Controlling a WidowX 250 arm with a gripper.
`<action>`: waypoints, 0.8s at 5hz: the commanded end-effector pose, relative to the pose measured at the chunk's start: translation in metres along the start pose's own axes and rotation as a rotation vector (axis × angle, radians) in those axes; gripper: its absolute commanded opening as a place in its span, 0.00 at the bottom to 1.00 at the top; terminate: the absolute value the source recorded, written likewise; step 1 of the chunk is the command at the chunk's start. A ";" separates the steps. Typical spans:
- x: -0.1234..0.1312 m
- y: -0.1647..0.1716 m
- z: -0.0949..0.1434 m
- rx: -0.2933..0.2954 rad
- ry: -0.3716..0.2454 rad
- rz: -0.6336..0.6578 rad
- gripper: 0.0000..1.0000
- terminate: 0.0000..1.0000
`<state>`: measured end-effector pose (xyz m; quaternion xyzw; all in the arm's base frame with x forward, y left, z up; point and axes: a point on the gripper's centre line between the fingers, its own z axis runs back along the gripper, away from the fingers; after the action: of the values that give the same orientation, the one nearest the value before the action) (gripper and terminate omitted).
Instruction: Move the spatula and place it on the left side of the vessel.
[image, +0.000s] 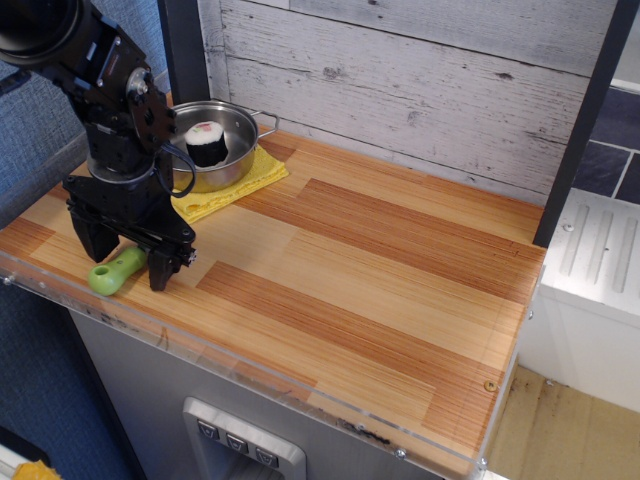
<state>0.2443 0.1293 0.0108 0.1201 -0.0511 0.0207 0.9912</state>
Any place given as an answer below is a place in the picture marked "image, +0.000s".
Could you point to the dark vertical post right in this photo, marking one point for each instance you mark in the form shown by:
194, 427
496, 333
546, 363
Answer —
607, 61

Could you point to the dark vertical post left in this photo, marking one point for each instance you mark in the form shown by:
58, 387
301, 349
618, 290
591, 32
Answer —
184, 50

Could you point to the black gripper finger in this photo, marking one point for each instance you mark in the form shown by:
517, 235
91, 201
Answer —
98, 234
163, 263

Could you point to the white toy sink unit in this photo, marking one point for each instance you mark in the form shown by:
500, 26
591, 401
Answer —
583, 326

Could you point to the dark vertical post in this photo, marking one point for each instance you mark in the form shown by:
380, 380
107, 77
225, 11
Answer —
184, 50
607, 61

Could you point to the silver dispenser button panel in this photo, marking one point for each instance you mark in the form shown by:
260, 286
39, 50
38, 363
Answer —
228, 447

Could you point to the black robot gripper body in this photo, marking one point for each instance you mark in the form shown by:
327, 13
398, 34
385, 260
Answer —
143, 209

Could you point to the stainless steel pot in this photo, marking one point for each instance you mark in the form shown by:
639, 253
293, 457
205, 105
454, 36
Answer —
242, 129

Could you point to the grey toy fridge cabinet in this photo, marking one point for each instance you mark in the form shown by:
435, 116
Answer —
165, 400

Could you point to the toy sushi roll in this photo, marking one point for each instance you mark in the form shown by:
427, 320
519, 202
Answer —
205, 142

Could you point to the yellow cloth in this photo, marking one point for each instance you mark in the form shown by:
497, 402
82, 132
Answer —
266, 170

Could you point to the yellow object bottom left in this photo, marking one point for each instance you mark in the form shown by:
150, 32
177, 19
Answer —
35, 471

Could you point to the green handled grey spatula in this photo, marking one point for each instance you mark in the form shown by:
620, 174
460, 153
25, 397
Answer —
106, 279

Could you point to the clear acrylic table guard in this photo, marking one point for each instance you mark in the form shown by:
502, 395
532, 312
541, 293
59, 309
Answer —
408, 357

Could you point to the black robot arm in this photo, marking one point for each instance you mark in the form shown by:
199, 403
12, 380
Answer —
128, 123

